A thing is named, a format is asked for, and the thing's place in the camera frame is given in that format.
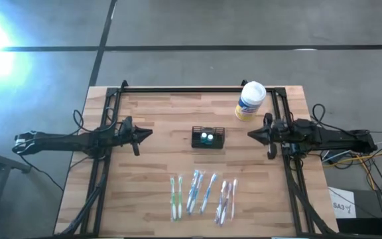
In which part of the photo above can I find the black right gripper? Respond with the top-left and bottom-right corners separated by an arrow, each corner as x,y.
247,112 -> 293,161

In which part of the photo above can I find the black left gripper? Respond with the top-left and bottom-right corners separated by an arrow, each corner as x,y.
119,115 -> 153,157

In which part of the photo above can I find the pink single toothbrush pack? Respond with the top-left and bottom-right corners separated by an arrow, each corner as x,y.
229,178 -> 239,222

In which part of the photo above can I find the green toothbrush twin pack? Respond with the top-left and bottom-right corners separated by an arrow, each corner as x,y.
169,175 -> 184,222

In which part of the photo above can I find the purple toothbrush twin pack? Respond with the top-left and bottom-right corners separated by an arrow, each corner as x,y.
214,179 -> 232,227

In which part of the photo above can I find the blue toothbrush twin pack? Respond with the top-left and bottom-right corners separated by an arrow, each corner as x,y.
185,169 -> 206,216

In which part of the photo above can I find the blue single toothbrush pack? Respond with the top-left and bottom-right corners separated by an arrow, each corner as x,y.
198,172 -> 218,215

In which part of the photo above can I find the Lysol wipes canister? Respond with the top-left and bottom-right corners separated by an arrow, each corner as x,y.
234,80 -> 267,122

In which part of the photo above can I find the white paper sign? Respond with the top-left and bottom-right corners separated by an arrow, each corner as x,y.
327,186 -> 357,219

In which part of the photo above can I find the black metal stand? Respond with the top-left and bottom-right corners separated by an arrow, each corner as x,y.
0,145 -> 32,239

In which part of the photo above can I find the black case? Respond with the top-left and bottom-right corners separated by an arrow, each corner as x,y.
336,189 -> 382,238

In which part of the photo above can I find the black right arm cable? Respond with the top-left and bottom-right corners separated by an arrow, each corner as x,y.
311,103 -> 327,126

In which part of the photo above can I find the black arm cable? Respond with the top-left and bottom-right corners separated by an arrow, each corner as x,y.
311,103 -> 327,126
72,108 -> 122,133

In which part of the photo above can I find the black wire basket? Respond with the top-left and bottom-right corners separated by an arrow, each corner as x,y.
191,125 -> 225,149

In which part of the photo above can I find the black metal table frame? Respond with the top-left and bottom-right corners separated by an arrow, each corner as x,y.
56,79 -> 340,237

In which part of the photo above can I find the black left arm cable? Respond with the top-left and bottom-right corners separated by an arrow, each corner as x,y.
72,108 -> 122,133

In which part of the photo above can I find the white cable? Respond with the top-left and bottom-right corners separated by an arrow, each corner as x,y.
322,151 -> 348,163

